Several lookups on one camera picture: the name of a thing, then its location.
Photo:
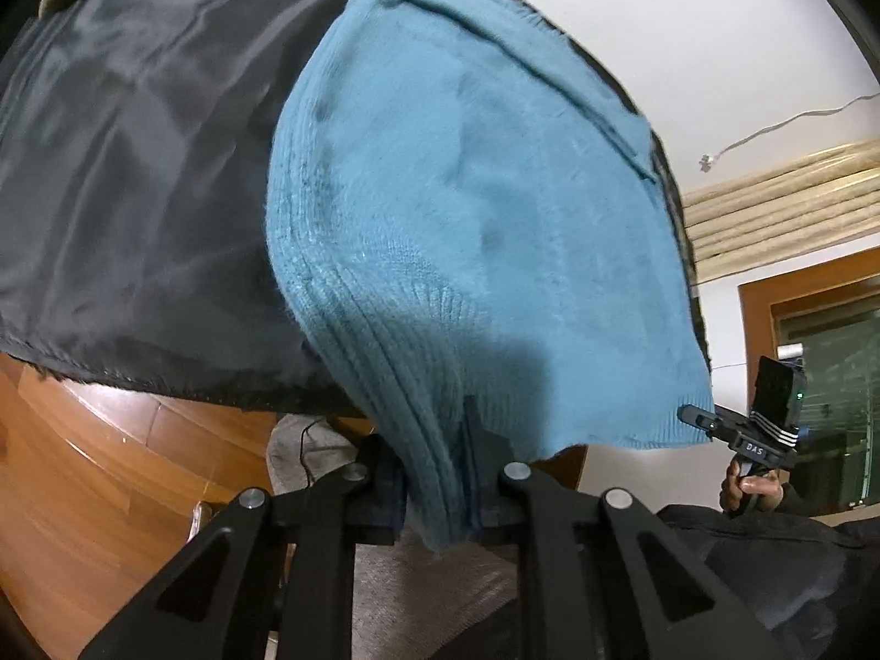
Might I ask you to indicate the person's right hand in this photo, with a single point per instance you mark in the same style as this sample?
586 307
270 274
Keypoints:
760 493

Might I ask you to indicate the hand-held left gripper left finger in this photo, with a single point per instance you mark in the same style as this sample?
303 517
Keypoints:
386 502

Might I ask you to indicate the blue knit sweater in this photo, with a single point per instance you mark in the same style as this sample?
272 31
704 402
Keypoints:
481 220

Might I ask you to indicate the person's black clothing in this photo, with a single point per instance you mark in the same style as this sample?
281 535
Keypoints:
790 577

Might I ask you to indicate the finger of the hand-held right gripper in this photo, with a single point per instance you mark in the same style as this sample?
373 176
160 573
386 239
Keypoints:
698 419

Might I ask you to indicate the beige curtain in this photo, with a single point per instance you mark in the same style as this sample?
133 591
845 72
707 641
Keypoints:
790 220

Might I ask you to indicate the wooden framed glass door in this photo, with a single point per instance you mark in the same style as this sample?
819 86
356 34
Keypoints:
756 316

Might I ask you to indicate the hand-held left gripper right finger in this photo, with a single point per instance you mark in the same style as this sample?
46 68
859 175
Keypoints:
481 488

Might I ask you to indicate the person's right forearm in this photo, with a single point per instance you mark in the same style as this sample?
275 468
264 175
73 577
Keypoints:
801 500

